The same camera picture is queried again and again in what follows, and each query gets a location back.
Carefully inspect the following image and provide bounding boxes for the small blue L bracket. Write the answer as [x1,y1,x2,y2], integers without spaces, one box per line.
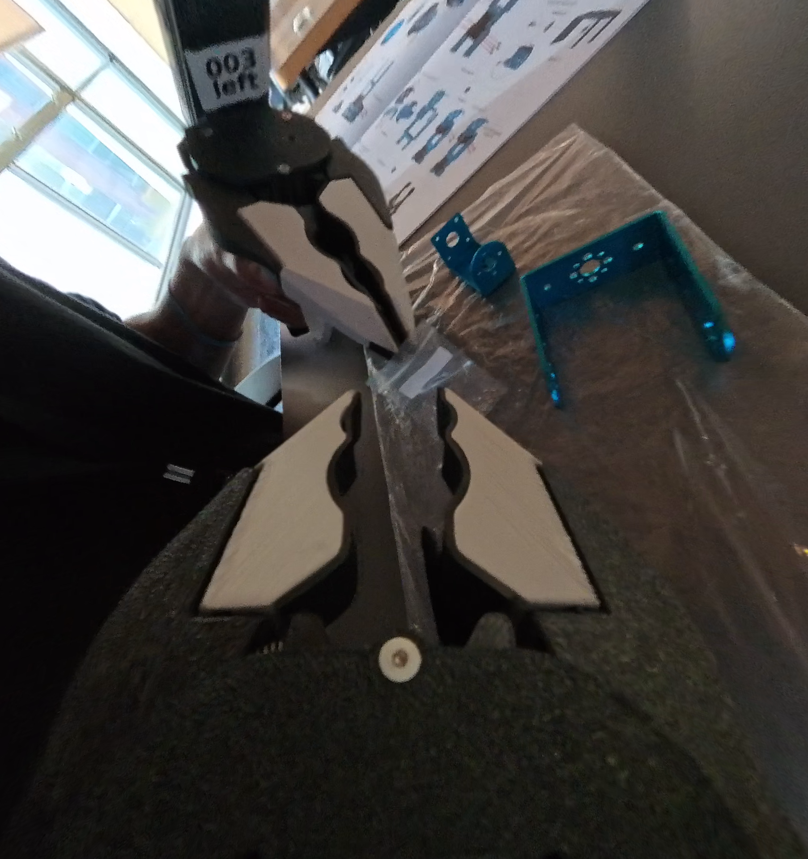
[430,213,517,298]

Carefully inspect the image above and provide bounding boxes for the person's dark jacket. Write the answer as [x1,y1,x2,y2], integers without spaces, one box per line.
[0,403,257,859]

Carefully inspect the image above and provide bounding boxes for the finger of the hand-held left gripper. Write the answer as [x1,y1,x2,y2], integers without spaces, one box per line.
[238,199,400,353]
[319,143,416,354]

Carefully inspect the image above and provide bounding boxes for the large clear plastic bag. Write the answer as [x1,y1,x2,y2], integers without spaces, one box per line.
[370,124,808,859]

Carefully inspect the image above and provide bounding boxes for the large blue U bracket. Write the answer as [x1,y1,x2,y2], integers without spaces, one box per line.
[520,210,738,409]

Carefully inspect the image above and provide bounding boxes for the printed instruction manual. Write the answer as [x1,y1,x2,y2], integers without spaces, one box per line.
[313,0,651,247]

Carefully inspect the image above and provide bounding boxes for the large glass window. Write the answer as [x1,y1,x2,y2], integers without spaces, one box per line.
[0,13,205,316]

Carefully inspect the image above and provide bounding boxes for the blue wristband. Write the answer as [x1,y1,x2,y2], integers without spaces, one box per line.
[172,298,238,348]

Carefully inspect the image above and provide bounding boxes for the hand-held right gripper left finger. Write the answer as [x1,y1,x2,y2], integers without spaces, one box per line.
[197,389,362,626]

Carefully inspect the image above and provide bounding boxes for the person's left hand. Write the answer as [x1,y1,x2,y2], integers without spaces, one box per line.
[169,236,306,333]

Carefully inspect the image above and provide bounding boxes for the clear bag of tiny nuts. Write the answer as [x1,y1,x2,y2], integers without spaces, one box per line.
[367,336,476,405]

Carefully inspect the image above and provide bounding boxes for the person's left forearm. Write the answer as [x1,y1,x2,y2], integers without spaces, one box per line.
[0,238,285,437]

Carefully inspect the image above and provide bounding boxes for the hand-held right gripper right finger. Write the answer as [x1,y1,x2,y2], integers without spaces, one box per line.
[419,386,604,648]

